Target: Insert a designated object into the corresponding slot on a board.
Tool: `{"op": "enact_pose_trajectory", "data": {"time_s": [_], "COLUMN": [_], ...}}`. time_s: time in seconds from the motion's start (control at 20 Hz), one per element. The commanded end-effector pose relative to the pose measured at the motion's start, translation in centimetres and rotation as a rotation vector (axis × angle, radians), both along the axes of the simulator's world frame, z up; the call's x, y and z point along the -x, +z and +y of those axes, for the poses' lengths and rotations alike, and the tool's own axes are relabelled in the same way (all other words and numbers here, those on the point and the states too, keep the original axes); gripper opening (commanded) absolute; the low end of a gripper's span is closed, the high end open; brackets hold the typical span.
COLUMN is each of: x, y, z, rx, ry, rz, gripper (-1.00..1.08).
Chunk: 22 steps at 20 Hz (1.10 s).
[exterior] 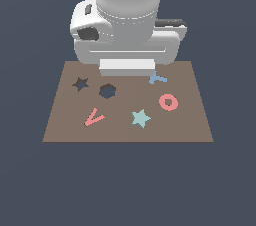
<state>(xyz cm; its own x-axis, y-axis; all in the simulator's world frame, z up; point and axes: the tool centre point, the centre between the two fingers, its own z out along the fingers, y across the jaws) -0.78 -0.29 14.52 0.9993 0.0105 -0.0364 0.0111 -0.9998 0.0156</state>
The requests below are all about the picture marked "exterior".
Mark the teal star block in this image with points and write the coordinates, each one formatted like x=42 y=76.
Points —
x=140 y=118

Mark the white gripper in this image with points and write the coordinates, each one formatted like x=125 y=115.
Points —
x=166 y=50

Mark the pink V-shaped block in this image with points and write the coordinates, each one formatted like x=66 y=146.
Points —
x=91 y=119

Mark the blue T-shaped block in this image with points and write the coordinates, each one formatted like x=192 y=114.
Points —
x=155 y=78

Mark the brown board with cutout slots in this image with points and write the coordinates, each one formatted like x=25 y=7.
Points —
x=123 y=126

